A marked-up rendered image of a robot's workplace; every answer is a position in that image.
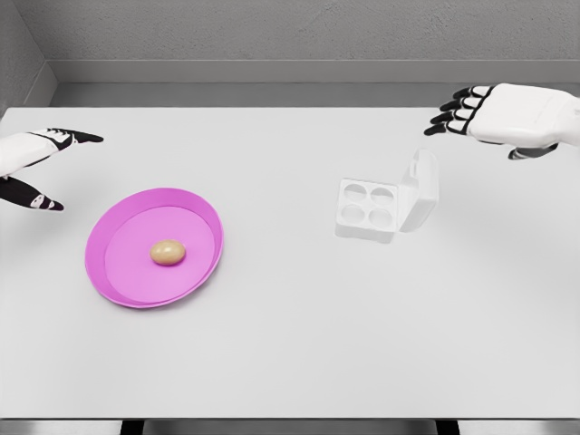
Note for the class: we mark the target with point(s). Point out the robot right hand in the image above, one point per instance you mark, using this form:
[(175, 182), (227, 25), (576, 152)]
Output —
[(516, 115)]

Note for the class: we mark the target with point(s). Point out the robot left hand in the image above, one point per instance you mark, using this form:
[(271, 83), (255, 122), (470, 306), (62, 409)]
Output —
[(27, 149)]

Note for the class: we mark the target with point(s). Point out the white egg box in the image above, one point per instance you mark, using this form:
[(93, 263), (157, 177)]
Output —
[(385, 204)]

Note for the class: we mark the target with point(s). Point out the tan egg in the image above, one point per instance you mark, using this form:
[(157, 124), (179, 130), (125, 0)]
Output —
[(167, 252)]

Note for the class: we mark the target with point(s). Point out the pink round plate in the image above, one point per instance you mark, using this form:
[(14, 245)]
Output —
[(136, 254)]

